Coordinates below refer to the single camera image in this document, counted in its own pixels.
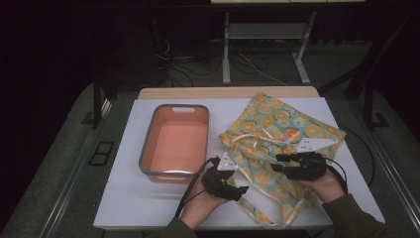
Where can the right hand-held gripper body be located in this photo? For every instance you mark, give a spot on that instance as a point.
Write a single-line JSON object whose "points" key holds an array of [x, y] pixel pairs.
{"points": [[308, 168]]}

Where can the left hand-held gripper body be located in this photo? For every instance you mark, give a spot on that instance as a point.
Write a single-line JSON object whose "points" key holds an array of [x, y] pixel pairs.
{"points": [[219, 185]]}

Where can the orange print cloth bag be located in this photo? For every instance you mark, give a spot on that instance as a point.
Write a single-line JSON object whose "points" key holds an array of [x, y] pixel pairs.
{"points": [[264, 125]]}

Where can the orange plastic bin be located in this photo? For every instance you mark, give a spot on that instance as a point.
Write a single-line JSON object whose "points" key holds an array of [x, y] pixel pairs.
{"points": [[178, 145]]}

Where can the person's right hand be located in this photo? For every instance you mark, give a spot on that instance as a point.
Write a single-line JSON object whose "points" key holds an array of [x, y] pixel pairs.
{"points": [[325, 188]]}

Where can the person's left hand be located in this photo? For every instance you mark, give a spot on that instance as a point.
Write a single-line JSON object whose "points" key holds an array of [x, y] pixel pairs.
{"points": [[198, 206]]}

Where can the white board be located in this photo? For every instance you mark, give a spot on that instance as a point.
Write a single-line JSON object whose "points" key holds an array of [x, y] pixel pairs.
{"points": [[132, 198]]}

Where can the black metal stand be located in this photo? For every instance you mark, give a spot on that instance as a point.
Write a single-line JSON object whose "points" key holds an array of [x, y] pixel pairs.
{"points": [[369, 99], [96, 105]]}

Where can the wooden table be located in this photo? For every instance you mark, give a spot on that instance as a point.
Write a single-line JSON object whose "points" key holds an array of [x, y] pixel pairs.
{"points": [[198, 92]]}

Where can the grey metal stand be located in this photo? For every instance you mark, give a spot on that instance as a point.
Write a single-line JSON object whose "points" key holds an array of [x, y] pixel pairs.
{"points": [[264, 30]]}

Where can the aluminium floor rail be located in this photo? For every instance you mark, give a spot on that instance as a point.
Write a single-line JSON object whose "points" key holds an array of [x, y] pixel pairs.
{"points": [[393, 172], [72, 178]]}

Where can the black floor socket frame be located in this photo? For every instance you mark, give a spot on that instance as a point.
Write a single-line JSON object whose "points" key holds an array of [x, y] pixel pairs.
{"points": [[100, 152]]}

